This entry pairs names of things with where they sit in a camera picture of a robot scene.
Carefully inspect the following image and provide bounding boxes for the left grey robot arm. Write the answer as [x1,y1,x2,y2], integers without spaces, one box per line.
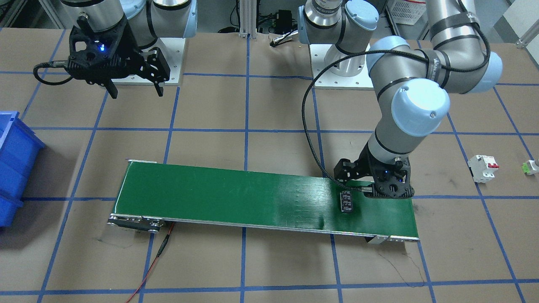
[299,0,503,190]

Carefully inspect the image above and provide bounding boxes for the white red circuit breaker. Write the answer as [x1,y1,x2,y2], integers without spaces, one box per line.
[467,155,499,183]

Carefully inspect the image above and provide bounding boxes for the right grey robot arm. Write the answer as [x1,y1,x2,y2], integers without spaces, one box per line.
[54,0,198,98]

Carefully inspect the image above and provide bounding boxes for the red black wire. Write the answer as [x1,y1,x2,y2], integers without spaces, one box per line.
[125,223,175,303]

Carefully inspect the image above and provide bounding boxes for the aluminium frame post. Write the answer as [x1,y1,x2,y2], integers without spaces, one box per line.
[237,0,258,40]

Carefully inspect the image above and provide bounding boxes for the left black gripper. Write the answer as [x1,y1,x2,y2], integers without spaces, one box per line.
[334,149,407,182]

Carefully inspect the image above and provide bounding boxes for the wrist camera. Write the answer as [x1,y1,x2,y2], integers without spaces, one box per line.
[65,16,132,85]
[364,157,415,199]

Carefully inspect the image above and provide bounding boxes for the blue plastic bin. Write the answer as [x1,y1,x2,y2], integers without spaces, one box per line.
[0,111,45,228]

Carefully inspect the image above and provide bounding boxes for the green push button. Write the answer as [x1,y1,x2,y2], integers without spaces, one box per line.
[521,160,539,175]

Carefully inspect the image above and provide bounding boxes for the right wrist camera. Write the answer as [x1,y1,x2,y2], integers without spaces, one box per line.
[65,16,132,85]

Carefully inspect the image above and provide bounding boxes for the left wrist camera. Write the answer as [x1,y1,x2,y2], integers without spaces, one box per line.
[364,157,415,199]

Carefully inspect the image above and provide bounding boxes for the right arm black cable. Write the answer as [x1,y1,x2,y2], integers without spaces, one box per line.
[33,61,74,86]

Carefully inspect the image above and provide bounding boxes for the dark brown cylindrical capacitor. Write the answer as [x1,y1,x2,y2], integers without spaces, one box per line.
[339,191,353,213]

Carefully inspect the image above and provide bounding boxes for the green conveyor belt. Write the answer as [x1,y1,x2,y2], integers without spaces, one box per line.
[108,160,419,244]

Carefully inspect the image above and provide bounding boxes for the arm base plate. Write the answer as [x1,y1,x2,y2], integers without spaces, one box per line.
[112,37,187,86]
[309,44,374,90]

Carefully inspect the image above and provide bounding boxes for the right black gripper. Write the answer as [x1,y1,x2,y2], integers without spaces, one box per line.
[101,32,170,99]

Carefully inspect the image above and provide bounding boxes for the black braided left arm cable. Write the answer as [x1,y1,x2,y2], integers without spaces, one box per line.
[301,8,491,192]

